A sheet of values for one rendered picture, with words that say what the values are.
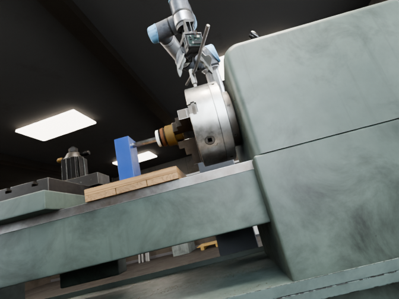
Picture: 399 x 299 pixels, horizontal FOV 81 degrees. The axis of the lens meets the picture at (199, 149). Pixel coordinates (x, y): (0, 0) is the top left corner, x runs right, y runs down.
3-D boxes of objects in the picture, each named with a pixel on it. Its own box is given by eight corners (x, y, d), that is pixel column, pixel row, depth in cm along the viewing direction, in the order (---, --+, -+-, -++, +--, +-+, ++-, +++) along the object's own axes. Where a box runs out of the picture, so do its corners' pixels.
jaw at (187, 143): (204, 134, 92) (212, 163, 94) (204, 133, 97) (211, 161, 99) (177, 142, 92) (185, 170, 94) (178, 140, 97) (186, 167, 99)
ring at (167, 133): (182, 126, 100) (161, 131, 100) (177, 117, 91) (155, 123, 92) (187, 146, 97) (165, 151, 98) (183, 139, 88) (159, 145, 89)
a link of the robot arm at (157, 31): (179, 63, 152) (142, 19, 104) (194, 57, 149) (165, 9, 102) (183, 79, 151) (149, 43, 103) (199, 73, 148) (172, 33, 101)
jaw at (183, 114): (199, 117, 92) (195, 101, 81) (202, 129, 90) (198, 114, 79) (173, 125, 92) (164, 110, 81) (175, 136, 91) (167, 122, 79)
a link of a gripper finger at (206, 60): (216, 67, 90) (199, 50, 89) (211, 75, 95) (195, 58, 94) (221, 63, 91) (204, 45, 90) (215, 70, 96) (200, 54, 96)
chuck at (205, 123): (225, 162, 107) (208, 98, 111) (229, 158, 76) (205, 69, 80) (206, 167, 108) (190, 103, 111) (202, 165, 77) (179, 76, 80)
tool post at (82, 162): (88, 180, 105) (86, 159, 108) (78, 177, 98) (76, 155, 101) (73, 184, 106) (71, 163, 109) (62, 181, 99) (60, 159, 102)
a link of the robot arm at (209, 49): (221, 134, 155) (193, 54, 148) (243, 127, 151) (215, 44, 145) (219, 137, 143) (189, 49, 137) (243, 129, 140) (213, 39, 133)
